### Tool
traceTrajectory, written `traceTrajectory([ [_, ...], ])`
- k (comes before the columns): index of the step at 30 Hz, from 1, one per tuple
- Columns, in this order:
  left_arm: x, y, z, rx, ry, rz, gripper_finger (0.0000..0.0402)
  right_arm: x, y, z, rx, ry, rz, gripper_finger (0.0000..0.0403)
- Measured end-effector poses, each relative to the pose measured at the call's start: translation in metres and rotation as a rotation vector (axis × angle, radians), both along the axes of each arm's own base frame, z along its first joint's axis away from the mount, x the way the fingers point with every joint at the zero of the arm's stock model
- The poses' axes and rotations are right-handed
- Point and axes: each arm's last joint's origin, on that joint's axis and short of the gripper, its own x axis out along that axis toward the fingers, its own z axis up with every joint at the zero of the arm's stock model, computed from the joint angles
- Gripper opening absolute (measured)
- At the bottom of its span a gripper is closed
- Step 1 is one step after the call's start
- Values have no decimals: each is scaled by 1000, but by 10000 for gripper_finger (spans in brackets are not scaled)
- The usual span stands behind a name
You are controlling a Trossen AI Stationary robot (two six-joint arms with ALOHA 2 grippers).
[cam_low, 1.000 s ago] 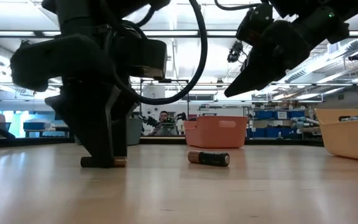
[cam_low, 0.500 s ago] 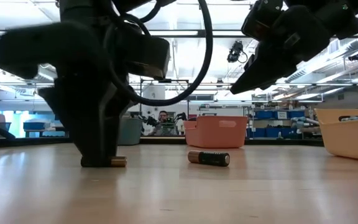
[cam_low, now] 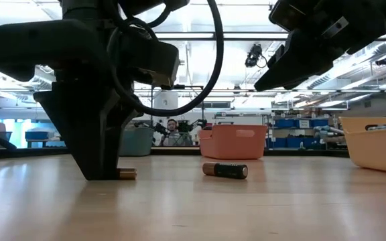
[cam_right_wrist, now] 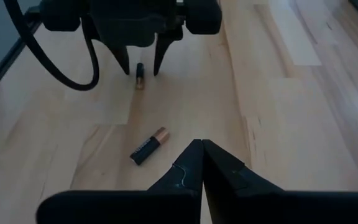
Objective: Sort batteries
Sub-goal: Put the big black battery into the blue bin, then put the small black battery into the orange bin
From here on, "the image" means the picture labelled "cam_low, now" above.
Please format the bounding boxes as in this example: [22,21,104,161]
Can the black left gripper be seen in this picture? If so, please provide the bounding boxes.
[0,18,137,181]

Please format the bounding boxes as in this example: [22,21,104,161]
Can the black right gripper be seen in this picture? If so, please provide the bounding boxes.
[253,0,386,92]

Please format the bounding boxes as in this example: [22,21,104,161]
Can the black copper Duracell AA battery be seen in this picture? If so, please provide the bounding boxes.
[117,167,138,181]
[202,161,249,180]

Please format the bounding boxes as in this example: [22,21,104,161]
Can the teal plastic bin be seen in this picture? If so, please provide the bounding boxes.
[118,126,155,157]

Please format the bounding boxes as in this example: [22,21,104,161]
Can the blue plastic tub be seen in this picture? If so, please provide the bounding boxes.
[24,130,50,141]

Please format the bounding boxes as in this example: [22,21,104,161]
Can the person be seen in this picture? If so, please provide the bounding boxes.
[160,118,194,147]

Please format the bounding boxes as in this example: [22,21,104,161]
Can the blue storage bin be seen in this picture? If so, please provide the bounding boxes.
[266,136,324,149]
[310,118,330,129]
[275,118,298,129]

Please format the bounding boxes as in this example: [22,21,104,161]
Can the orange plastic bin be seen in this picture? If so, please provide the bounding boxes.
[198,124,268,161]

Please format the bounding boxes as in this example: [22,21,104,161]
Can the yellow plastic bin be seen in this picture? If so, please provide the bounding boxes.
[339,116,386,176]

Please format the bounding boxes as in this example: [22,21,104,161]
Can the black ceiling camera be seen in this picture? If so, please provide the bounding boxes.
[245,43,268,70]

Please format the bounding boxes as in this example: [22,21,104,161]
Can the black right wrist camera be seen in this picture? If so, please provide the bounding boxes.
[268,0,314,33]

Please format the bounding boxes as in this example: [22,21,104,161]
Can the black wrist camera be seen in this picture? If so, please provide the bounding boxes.
[268,0,314,33]
[125,29,181,90]

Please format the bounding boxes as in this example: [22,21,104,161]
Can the black aluminium table frame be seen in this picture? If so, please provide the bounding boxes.
[0,145,350,161]

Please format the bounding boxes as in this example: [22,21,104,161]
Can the silver ventilation duct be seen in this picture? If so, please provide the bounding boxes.
[0,50,58,91]

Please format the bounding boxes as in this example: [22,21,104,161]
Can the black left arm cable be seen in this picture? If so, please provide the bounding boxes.
[107,0,224,117]

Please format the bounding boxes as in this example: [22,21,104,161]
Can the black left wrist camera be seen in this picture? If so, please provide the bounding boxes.
[125,29,181,90]

